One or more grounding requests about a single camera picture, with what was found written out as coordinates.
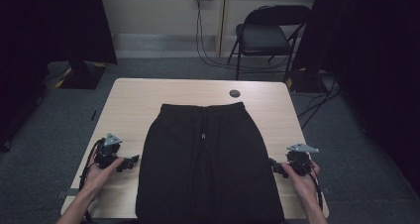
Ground black cable from wall outlet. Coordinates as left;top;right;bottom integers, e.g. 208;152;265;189
195;0;292;75

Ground person's right hand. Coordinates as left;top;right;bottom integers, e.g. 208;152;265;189
280;160;322;202

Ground person's left hand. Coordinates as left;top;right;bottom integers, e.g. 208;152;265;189
80;157;125;198

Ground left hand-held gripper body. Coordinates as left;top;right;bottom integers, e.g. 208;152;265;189
94;133;124;169

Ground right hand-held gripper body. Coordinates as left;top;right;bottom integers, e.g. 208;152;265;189
285;143;321;176

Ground black stand base, yellow tape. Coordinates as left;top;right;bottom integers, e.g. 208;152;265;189
284;66;326;94
53;59;108;90

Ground large black curtain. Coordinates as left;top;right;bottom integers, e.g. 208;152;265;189
0;0;119;153
291;0;420;198

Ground right hand-held gripper black cable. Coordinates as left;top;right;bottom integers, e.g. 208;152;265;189
308;167;325;212

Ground left hand-held gripper black cable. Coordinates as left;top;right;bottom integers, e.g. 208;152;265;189
78;138;106;192

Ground black floor cables bundle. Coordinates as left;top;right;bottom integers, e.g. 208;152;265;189
296;72;343;130

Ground black pants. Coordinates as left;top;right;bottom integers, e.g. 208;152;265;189
135;101;287;224

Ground black folding chair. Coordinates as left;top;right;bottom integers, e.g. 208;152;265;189
227;4;312;83

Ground hand-held gripper black cable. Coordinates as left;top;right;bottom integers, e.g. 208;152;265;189
78;138;106;192
308;167;325;212

